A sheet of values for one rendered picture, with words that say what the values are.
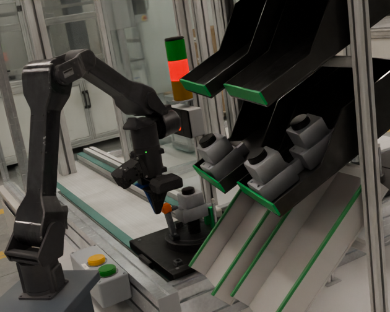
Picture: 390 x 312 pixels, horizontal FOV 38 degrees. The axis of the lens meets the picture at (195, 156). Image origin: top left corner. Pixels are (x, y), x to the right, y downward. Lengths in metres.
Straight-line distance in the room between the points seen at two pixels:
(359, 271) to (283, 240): 0.41
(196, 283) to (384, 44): 5.48
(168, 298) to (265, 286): 0.23
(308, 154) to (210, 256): 0.34
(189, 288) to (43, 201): 0.36
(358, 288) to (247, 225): 0.33
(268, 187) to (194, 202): 0.45
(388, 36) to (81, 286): 5.61
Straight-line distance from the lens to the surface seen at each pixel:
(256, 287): 0.99
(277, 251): 0.98
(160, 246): 1.33
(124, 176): 1.18
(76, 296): 0.99
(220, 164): 0.97
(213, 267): 1.11
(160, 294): 1.15
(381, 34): 6.45
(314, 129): 0.86
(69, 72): 1.00
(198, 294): 1.18
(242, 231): 1.09
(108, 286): 1.25
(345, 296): 1.27
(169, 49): 1.43
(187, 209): 1.27
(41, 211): 0.97
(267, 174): 0.84
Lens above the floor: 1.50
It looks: 15 degrees down
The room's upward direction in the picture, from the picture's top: 9 degrees counter-clockwise
